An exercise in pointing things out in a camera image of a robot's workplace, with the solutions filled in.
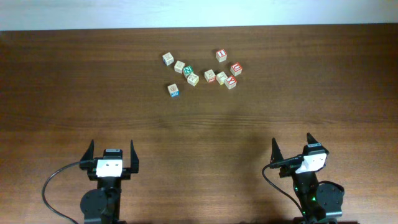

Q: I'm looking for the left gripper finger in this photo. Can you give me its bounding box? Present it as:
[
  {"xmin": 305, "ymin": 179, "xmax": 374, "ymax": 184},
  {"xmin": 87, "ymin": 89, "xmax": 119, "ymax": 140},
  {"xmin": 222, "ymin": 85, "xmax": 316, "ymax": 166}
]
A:
[
  {"xmin": 130, "ymin": 140, "xmax": 139, "ymax": 173},
  {"xmin": 80, "ymin": 139, "xmax": 94, "ymax": 162}
]

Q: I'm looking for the red letter Y block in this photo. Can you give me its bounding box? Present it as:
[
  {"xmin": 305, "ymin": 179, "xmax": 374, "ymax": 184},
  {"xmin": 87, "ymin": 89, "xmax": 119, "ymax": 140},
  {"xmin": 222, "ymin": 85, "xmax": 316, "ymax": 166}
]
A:
[{"xmin": 224, "ymin": 75, "xmax": 237, "ymax": 90}]

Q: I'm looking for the wooden block red side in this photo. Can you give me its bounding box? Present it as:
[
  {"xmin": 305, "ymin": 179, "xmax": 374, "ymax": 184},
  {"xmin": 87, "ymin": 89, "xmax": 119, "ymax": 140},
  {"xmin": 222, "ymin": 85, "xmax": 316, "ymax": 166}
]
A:
[{"xmin": 204, "ymin": 70, "xmax": 216, "ymax": 83}]

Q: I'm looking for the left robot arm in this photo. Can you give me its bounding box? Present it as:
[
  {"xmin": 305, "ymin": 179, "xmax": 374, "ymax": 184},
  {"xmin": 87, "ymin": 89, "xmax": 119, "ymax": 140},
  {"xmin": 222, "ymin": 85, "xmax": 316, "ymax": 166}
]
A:
[{"xmin": 79, "ymin": 141, "xmax": 139, "ymax": 224}]

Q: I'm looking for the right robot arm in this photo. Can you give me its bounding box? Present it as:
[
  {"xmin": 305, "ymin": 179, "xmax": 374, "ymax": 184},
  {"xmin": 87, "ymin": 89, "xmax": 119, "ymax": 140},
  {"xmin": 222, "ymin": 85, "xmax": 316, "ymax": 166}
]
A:
[{"xmin": 262, "ymin": 133, "xmax": 345, "ymax": 223}]

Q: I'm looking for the wooden block blue side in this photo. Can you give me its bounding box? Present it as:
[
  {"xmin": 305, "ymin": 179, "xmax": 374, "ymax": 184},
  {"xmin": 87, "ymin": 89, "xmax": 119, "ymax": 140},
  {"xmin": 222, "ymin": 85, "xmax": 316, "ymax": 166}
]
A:
[{"xmin": 167, "ymin": 83, "xmax": 180, "ymax": 98}]

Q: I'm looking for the red letter U block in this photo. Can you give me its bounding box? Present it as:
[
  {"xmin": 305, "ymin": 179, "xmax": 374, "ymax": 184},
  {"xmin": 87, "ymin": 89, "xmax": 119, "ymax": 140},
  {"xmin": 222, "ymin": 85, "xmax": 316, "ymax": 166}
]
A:
[{"xmin": 230, "ymin": 62, "xmax": 243, "ymax": 76}]

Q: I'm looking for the wooden block beside N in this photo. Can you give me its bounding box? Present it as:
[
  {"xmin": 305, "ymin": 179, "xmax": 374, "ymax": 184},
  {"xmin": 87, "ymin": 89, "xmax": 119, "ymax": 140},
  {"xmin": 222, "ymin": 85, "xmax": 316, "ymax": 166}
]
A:
[{"xmin": 187, "ymin": 73, "xmax": 200, "ymax": 86}]

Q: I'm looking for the plain wooden picture block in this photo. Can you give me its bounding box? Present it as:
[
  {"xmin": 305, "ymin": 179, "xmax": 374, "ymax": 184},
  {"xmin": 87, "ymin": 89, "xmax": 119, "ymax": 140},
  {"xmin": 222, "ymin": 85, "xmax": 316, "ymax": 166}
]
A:
[{"xmin": 174, "ymin": 60, "xmax": 185, "ymax": 73}]

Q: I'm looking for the green letter N block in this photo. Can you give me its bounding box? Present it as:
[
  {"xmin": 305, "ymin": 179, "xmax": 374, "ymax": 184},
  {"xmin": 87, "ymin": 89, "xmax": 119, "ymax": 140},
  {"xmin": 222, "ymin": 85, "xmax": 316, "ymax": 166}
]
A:
[{"xmin": 182, "ymin": 65, "xmax": 193, "ymax": 79}]

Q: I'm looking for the wooden block letter K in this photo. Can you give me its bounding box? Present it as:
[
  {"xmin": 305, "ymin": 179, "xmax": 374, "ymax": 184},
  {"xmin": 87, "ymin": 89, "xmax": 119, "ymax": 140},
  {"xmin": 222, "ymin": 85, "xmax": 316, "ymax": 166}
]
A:
[{"xmin": 162, "ymin": 52, "xmax": 174, "ymax": 66}]

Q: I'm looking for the red letter I block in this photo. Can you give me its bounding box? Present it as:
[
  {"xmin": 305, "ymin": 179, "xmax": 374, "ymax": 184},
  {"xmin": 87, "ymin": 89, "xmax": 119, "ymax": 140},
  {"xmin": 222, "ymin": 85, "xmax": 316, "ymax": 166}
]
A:
[{"xmin": 216, "ymin": 49, "xmax": 228, "ymax": 63}]

